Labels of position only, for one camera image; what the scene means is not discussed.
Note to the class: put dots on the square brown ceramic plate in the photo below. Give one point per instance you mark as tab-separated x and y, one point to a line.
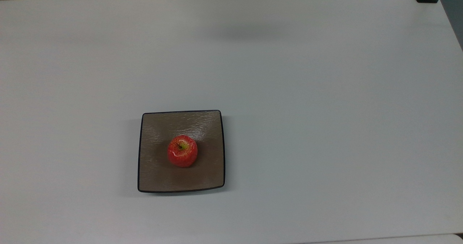
202	171

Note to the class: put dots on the red apple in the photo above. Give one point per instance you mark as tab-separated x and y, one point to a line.
182	151

